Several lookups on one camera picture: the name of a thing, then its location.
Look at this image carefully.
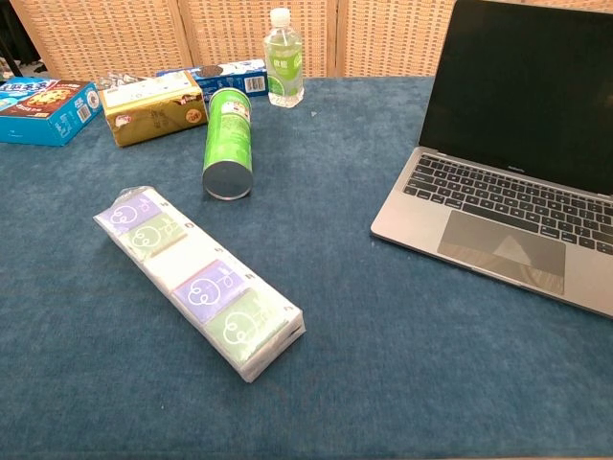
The silver laptop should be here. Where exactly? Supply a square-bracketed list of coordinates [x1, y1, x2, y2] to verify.
[370, 0, 613, 320]

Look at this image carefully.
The blue table cloth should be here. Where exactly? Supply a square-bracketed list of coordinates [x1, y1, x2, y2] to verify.
[0, 76, 613, 460]

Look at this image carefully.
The long pocket tissue multipack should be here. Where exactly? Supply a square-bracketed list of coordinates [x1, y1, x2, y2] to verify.
[92, 186, 307, 383]

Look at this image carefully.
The green chips can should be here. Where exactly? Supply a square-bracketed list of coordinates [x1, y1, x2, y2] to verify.
[201, 86, 254, 200]

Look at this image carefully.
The clear bottle green label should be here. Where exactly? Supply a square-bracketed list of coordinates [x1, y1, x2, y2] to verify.
[263, 7, 306, 109]

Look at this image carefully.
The blue Oreo cookie box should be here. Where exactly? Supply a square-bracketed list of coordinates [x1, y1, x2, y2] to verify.
[156, 58, 269, 100]

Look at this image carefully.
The yellow snack box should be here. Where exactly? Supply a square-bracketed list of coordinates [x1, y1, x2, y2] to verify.
[98, 71, 208, 149]

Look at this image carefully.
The wicker folding screen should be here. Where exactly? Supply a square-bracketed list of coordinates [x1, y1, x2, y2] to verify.
[9, 0, 461, 81]

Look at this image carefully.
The blue chocolate cookie box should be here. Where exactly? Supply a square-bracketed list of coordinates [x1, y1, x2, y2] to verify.
[0, 77, 104, 148]

